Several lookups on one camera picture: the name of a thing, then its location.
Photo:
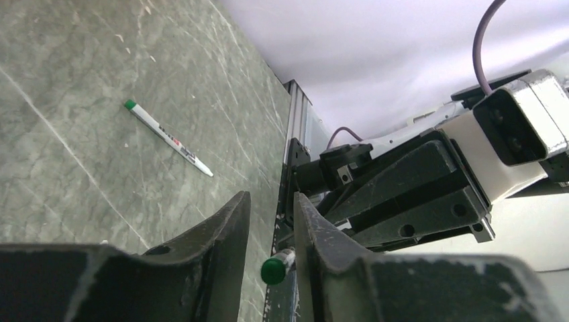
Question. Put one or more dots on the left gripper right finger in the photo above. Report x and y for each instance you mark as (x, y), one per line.
(340, 280)

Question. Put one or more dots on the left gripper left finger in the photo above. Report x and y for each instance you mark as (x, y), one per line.
(196, 276)

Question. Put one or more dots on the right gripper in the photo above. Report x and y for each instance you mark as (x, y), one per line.
(443, 188)

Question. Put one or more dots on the white pen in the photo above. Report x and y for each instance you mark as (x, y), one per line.
(276, 268)
(161, 132)

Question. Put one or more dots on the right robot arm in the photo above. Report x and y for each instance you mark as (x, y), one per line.
(334, 172)

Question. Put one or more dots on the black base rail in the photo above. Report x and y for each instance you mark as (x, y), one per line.
(281, 300)

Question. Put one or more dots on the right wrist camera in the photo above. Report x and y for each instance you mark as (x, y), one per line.
(517, 136)

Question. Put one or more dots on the aluminium frame rail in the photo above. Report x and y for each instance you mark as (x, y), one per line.
(298, 112)

